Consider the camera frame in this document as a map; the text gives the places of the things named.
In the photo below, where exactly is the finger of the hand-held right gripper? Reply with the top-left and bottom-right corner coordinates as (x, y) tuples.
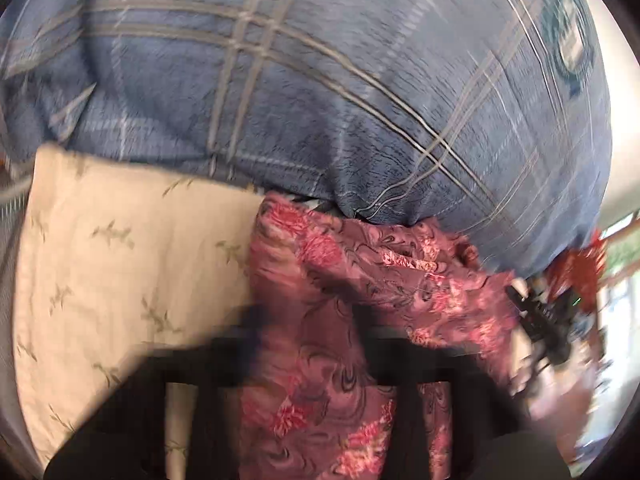
(505, 282), (551, 342)

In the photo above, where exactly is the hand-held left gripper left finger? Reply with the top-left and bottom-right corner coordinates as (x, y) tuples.
(45, 305), (266, 480)

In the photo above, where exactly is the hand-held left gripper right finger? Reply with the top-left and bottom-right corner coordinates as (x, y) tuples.
(350, 306), (571, 480)

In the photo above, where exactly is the cream floral pillow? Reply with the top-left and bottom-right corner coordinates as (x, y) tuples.
(12, 145), (266, 471)

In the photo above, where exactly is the red plastic bag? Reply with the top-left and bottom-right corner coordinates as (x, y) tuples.
(545, 232), (608, 311)

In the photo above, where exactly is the blue plaid quilt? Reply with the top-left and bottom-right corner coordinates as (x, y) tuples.
(0, 0), (613, 281)

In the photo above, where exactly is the pink floral shirt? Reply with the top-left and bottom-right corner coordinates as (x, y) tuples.
(240, 195), (521, 480)

